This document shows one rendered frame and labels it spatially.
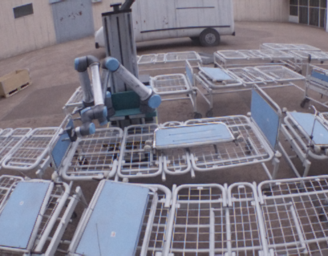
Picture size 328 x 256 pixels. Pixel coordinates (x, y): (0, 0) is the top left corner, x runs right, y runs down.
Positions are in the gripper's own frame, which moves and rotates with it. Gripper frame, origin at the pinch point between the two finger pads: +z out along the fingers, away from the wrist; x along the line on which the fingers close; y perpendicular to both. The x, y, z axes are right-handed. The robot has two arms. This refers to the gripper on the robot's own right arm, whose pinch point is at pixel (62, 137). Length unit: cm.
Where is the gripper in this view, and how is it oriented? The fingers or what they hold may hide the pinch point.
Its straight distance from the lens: 225.2
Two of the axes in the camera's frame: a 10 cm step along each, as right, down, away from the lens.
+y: -0.5, -4.6, 8.9
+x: -2.5, -8.6, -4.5
